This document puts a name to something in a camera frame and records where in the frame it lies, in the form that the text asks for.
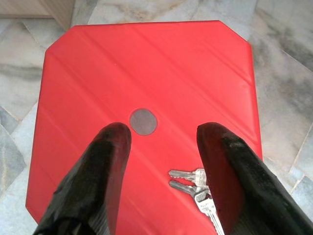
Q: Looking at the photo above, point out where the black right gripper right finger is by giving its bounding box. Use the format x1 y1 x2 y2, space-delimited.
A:
197 121 313 235

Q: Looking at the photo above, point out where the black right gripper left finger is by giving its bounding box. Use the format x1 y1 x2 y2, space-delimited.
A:
36 122 133 235

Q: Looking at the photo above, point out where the silver key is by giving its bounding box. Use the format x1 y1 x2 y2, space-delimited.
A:
168 168 206 188
193 190 224 235
169 180 200 195

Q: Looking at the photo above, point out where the red plastic stool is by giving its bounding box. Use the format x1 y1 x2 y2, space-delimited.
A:
24 20 265 235

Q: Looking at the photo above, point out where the beige furniture panel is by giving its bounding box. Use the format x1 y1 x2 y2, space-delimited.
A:
0 0 75 29

